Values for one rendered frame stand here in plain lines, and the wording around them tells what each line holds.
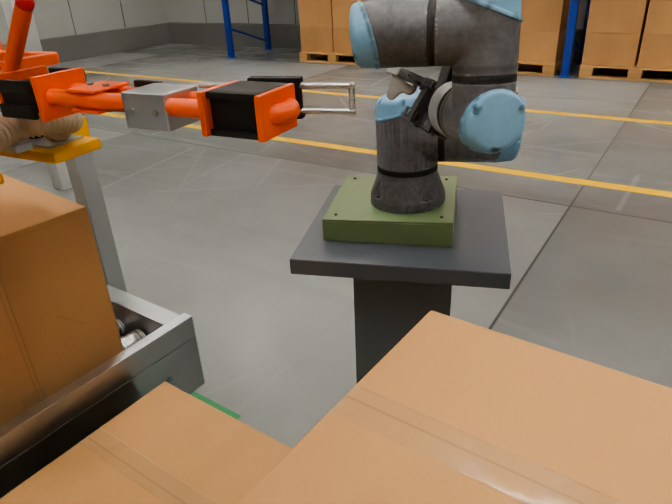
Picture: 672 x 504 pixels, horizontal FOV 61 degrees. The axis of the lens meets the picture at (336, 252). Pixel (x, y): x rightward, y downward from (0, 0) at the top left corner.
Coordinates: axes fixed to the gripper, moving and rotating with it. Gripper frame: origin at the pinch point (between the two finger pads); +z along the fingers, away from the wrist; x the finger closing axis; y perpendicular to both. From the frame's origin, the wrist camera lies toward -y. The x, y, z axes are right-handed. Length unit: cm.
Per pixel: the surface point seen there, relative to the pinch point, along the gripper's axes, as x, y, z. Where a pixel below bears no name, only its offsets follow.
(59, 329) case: -44, 76, 0
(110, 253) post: -42, 87, 67
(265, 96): -31, 12, -48
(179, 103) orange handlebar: -39, 18, -41
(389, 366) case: -6, 33, -57
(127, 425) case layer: -24, 86, -11
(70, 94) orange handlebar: -52, 25, -30
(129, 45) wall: -184, 126, 1112
